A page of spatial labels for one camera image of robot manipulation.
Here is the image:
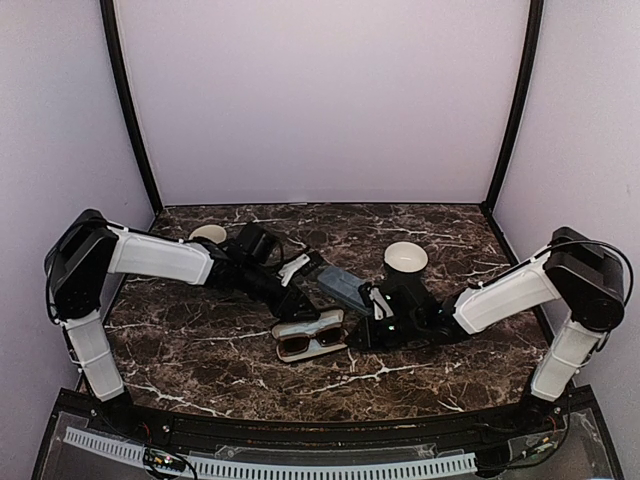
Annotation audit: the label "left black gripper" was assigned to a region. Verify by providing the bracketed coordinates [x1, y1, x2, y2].
[239, 262, 321, 323]

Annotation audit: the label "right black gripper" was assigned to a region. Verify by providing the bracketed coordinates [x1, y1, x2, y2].
[345, 313, 424, 351]

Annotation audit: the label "black glasses case cream lining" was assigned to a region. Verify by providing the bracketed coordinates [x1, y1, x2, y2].
[271, 309, 347, 364]

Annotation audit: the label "dark sunglasses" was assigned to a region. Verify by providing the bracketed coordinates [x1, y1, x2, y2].
[278, 327, 343, 357]

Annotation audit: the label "grey glasses case green lining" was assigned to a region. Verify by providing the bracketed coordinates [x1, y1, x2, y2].
[317, 265, 371, 315]

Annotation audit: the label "blue cleaning cloth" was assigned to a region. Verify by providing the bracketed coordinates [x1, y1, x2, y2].
[281, 320, 334, 337]

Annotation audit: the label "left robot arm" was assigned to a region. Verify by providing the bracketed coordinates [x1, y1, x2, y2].
[44, 209, 320, 436]

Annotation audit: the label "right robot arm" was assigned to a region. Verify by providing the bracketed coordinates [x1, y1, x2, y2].
[346, 227, 635, 434]

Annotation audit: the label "cream bowl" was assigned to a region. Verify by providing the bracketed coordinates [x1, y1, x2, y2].
[383, 241, 429, 275]

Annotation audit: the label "cream paper cup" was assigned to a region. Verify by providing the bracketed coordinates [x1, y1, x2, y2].
[189, 224, 227, 244]

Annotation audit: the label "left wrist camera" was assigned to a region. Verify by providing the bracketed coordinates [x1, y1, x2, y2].
[278, 252, 324, 287]

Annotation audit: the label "white slotted cable duct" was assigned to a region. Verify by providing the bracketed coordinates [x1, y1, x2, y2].
[62, 427, 477, 479]

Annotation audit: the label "black front rail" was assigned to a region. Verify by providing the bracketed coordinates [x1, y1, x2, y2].
[54, 389, 567, 451]

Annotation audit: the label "left black frame post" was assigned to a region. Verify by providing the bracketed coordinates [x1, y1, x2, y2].
[99, 0, 164, 216]

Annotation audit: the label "black frame post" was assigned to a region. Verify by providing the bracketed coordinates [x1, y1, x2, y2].
[484, 0, 544, 212]
[99, 0, 164, 216]

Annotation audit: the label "right black frame post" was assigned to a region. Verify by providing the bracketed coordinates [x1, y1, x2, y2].
[484, 0, 544, 212]

